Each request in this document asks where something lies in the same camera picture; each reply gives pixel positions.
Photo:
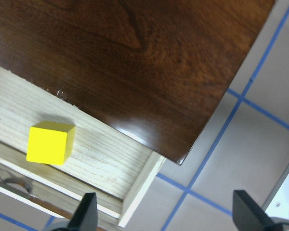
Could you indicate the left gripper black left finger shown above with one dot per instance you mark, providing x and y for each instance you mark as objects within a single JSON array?
[{"x": 85, "y": 216}]

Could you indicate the light wood drawer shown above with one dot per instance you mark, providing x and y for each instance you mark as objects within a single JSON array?
[{"x": 104, "y": 160}]

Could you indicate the white drawer handle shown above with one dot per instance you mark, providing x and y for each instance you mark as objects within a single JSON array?
[{"x": 24, "y": 198}]

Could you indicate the yellow block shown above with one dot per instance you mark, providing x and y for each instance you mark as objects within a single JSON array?
[{"x": 50, "y": 143}]

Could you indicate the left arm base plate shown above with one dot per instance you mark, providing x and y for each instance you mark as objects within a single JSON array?
[{"x": 277, "y": 204}]

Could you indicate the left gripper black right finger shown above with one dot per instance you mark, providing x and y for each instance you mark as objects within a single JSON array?
[{"x": 247, "y": 215}]

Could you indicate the dark wooden drawer cabinet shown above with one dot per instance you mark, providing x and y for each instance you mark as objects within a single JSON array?
[{"x": 153, "y": 69}]

